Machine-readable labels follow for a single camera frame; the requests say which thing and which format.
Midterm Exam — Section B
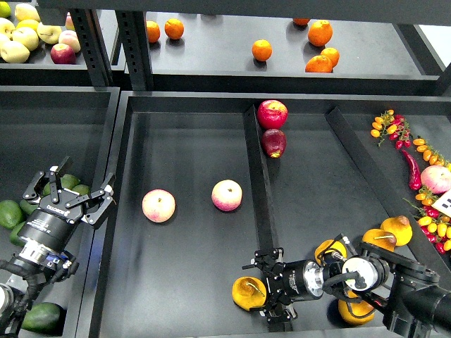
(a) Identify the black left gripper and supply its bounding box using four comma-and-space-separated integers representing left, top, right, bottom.
18, 156, 116, 252

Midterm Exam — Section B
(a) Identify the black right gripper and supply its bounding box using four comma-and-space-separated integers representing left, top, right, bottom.
242, 247, 324, 332

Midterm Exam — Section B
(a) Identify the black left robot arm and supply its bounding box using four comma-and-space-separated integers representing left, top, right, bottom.
1, 157, 116, 337

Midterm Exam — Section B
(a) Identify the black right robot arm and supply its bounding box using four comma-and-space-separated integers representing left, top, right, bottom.
247, 234, 450, 337

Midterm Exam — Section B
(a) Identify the green avocado upper pile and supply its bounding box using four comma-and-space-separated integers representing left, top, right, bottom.
42, 174, 80, 196

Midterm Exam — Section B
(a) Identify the green avocado far left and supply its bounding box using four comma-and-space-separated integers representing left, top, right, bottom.
0, 200, 25, 230

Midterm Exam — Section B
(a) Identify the green avocado left edge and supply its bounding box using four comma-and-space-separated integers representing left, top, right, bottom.
9, 222, 25, 247

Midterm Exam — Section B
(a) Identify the yellow pear with brown stem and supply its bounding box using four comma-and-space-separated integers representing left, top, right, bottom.
362, 228, 397, 252

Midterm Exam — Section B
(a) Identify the green avocado front left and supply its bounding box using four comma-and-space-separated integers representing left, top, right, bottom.
21, 302, 66, 336

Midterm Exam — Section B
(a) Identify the pale yellow pear front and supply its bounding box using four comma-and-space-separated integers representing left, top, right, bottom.
1, 41, 30, 63

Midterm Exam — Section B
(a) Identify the black left tray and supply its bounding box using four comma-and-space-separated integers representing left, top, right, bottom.
1, 86, 120, 337

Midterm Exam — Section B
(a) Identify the pink apple left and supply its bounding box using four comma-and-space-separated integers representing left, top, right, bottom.
142, 189, 176, 223

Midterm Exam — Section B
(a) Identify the pink apple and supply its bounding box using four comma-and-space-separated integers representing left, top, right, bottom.
211, 180, 242, 212
142, 189, 176, 223

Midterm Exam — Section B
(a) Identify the pink apple centre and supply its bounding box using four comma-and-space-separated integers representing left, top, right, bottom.
211, 180, 242, 212

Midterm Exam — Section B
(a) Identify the black centre tray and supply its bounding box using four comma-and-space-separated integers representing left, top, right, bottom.
77, 92, 450, 337

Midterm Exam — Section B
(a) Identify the red apple on shelf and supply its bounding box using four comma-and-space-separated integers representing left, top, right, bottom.
50, 43, 76, 65

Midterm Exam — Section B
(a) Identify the dark red apple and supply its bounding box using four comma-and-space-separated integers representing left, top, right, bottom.
261, 129, 287, 158

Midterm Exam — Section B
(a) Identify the pale peach on shelf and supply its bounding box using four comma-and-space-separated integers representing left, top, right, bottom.
58, 30, 81, 53

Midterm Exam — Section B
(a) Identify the pale yellow apple with stem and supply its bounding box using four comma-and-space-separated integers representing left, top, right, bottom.
36, 23, 62, 45

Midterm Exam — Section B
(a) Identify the pale yellow apple middle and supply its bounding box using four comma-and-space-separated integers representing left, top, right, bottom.
12, 27, 39, 51

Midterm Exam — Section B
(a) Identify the cherry tomato bunch lower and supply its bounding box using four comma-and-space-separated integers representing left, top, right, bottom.
404, 186, 450, 255

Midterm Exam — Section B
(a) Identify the cherry tomato bunch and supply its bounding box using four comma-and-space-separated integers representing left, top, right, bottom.
370, 109, 412, 149
404, 186, 450, 255

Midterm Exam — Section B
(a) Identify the bright red apple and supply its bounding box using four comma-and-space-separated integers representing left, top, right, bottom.
257, 99, 288, 130

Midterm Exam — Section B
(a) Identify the red chili pepper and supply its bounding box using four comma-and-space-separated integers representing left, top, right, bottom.
401, 149, 421, 190

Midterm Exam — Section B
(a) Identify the orange on shelf left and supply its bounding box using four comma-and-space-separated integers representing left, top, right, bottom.
164, 18, 185, 40

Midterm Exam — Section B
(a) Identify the white label card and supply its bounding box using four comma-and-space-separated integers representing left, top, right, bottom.
432, 190, 451, 217

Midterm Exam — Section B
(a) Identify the pink apple right tray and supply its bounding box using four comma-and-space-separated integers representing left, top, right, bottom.
420, 165, 450, 194

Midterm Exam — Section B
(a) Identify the cherry tomato bunch upper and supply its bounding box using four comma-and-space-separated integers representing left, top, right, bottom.
370, 109, 412, 149

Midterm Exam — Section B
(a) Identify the black upper shelf tray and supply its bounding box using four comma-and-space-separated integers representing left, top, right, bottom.
149, 13, 450, 96

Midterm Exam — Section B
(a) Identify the orange front right shelf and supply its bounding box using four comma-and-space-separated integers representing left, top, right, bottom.
305, 55, 333, 73

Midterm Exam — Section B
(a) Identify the green avocado by tray wall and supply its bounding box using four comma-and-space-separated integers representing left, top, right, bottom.
72, 184, 91, 196

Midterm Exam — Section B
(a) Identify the black shelf post left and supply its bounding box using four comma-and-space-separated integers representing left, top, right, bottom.
69, 8, 113, 87

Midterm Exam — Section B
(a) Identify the black shelf post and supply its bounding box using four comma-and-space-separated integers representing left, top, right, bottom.
69, 8, 113, 87
115, 10, 154, 92

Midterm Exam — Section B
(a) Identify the black shelf post right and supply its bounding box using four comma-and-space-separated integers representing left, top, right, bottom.
115, 10, 154, 92

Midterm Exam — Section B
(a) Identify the orange behind post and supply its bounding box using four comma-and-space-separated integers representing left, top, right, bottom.
146, 20, 161, 44

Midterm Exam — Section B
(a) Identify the orange cherry tomato string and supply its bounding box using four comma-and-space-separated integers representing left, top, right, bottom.
412, 137, 451, 170

